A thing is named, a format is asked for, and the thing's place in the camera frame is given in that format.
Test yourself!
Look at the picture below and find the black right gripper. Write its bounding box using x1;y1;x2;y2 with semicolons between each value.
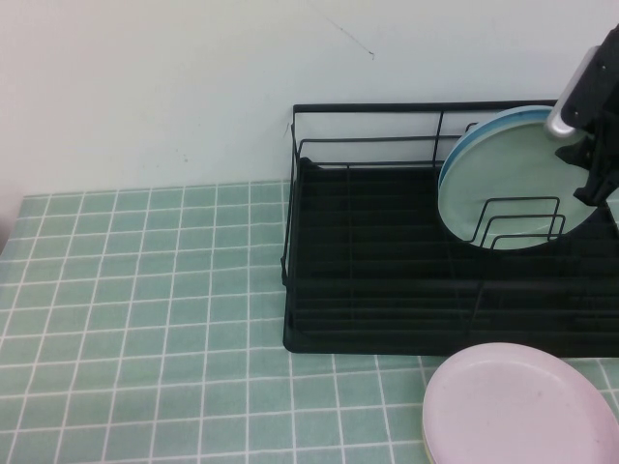
554;17;619;207

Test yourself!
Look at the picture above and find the light green round plate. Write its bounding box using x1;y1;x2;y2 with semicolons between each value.
437;118;602;251

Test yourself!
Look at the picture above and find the light blue round plate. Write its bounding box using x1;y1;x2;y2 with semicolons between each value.
438;105;558;186

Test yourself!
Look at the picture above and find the pink round plate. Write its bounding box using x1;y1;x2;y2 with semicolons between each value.
422;342;619;464

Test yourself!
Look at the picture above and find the green checkered tablecloth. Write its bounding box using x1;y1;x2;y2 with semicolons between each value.
0;157;619;464

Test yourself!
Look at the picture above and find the black wire dish rack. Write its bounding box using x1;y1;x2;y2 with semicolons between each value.
280;99;619;358

